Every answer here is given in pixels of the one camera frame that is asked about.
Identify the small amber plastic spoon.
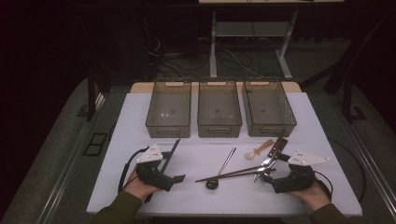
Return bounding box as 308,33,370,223
244,138,276,161

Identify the smoky clear plastic bin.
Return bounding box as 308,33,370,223
197,77,243,139
145,77,192,139
242,77,298,138

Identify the left hand-held gripper black cable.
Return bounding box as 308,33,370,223
118,147,149,193

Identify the black chopstick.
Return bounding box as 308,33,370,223
145,138,182,203
144,138,181,203

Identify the black metal stand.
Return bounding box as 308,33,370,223
300,12,396,123
86,66,114,122

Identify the metal spoon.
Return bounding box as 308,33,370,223
205,147,237,190

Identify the white metal desk frame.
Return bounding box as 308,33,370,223
199,0,345,81

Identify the bundle of floor cables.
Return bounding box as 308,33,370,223
144,15,265,79

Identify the person's right hand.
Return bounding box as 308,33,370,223
287,181,332,213

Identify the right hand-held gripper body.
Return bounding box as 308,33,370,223
271,149,331,194

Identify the wooden handled fork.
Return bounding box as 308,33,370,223
260,138,289,185

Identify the wooden handled knife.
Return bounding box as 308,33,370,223
253,137,285,184

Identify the white table cover sheet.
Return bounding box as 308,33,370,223
86,91,363,217

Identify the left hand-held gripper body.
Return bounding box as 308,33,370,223
135,143,176,192

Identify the aluminium floor rail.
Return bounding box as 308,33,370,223
326,102,396,216
36,92,106,224

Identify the dark brown chopstick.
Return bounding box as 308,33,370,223
194,165,275,184
199,168,277,183

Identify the right hand-held gripper black cable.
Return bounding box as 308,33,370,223
312,170,334,201

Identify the black floor cable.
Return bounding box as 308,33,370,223
328,136,368,203

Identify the person's left hand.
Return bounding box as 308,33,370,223
122,169,161,201

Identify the hand-held gripper black cable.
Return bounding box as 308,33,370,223
118,147,149,193
312,170,334,201

